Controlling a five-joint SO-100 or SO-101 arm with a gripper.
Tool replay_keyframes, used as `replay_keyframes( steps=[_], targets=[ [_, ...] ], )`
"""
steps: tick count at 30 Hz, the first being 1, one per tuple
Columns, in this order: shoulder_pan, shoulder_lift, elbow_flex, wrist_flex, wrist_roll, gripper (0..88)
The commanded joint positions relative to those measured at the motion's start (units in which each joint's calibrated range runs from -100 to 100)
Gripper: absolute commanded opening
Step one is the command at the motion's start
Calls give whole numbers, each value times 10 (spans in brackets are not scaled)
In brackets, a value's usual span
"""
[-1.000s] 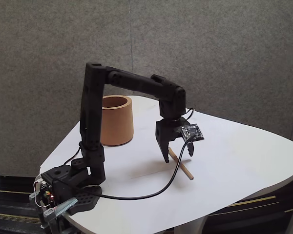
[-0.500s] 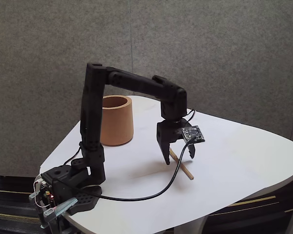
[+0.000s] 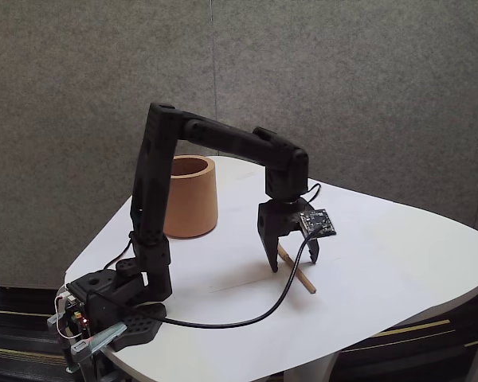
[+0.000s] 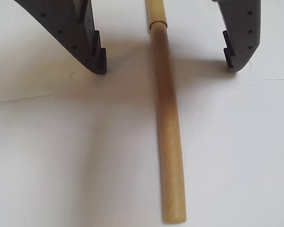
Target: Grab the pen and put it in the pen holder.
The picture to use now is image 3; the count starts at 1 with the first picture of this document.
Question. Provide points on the tan wooden pen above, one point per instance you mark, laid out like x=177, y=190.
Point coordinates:
x=304, y=278

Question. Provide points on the brown cork pen holder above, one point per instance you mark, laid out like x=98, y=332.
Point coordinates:
x=193, y=199

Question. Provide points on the grey metal table clamp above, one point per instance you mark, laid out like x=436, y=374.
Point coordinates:
x=103, y=338

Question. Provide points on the bare camera circuit board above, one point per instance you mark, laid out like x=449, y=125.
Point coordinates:
x=319, y=223

